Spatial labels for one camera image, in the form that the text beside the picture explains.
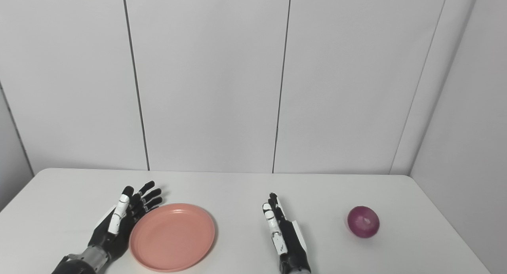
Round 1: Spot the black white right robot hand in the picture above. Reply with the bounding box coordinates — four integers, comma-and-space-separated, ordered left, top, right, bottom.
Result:
262, 193, 312, 274

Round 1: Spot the red onion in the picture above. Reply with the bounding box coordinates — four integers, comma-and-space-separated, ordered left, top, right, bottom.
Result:
347, 205, 380, 239

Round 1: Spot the pink plastic plate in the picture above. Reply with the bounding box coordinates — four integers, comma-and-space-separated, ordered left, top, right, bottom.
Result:
129, 203, 216, 272

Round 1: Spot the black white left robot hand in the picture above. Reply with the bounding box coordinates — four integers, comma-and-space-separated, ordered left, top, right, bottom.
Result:
88, 181, 163, 263

